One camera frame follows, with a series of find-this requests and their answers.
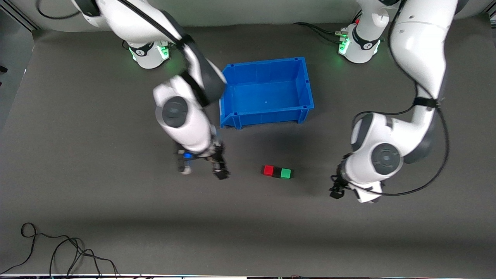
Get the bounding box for dark grey table mat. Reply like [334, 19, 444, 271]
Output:
[0, 17, 496, 276]

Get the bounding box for blue plastic storage bin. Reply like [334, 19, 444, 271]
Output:
[219, 57, 315, 130]

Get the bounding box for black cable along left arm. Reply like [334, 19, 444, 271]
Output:
[351, 0, 450, 196]

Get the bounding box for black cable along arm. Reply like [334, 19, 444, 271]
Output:
[37, 0, 194, 47]
[351, 0, 450, 196]

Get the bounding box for black cable along right arm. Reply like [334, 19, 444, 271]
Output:
[37, 0, 194, 47]

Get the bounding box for black left arm base cables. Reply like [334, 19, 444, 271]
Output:
[293, 22, 347, 42]

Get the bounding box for loose thin black cable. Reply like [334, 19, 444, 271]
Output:
[0, 222, 119, 276]

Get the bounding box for black frame rail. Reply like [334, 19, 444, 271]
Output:
[0, 0, 39, 31]

